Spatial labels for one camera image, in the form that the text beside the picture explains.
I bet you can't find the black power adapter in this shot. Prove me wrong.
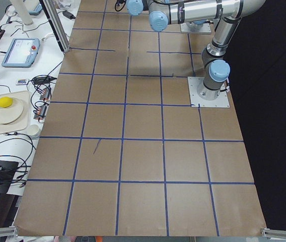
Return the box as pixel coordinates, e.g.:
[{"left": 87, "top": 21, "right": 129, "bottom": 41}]
[{"left": 62, "top": 11, "right": 76, "bottom": 20}]

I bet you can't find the white cylinder tube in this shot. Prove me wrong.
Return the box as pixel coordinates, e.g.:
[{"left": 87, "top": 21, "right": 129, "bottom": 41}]
[{"left": 10, "top": 0, "right": 33, "bottom": 26}]

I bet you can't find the beige plate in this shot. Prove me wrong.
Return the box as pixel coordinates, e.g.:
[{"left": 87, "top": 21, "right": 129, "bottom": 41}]
[{"left": 0, "top": 98, "right": 24, "bottom": 124}]

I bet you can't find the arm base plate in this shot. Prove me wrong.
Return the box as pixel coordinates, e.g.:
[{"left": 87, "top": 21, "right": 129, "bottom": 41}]
[
  {"left": 180, "top": 22, "right": 211, "bottom": 34},
  {"left": 187, "top": 77, "right": 230, "bottom": 108}
]

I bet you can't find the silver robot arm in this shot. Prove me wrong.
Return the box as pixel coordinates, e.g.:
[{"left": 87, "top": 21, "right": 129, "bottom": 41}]
[{"left": 124, "top": 0, "right": 265, "bottom": 101}]

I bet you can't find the blue teach pendant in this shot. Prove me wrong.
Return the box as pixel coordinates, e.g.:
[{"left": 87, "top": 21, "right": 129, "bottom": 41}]
[{"left": 2, "top": 38, "right": 40, "bottom": 68}]

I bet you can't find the yellow lemon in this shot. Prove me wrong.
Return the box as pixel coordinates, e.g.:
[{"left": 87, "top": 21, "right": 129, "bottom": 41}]
[{"left": 0, "top": 96, "right": 13, "bottom": 108}]

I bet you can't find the aluminium frame post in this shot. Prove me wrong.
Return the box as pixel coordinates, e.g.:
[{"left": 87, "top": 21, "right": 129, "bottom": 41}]
[{"left": 39, "top": 0, "right": 70, "bottom": 53}]

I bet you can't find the white paper cup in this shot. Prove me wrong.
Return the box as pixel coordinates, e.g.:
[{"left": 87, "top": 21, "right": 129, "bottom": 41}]
[{"left": 26, "top": 125, "right": 41, "bottom": 139}]

